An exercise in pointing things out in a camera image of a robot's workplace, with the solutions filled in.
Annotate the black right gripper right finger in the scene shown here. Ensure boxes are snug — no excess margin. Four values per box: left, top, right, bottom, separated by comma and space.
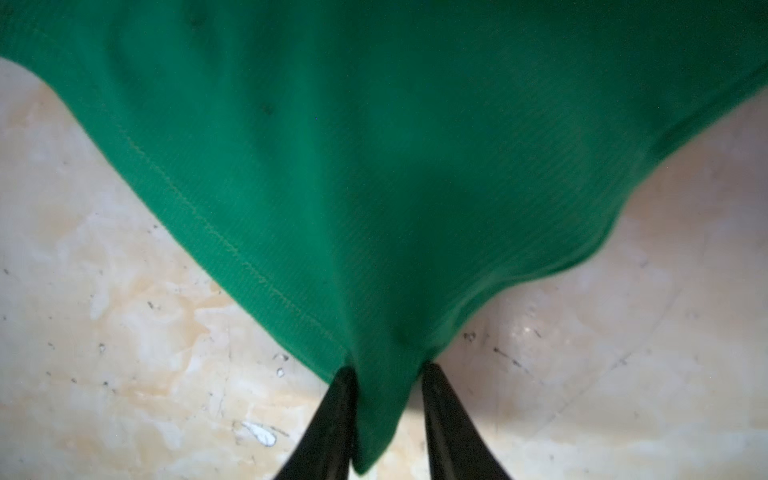
422, 363, 512, 480

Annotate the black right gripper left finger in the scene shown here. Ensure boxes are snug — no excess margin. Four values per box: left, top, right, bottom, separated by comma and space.
275, 366, 358, 480

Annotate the green tank top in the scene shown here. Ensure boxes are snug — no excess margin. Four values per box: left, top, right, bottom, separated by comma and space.
1, 1, 767, 472

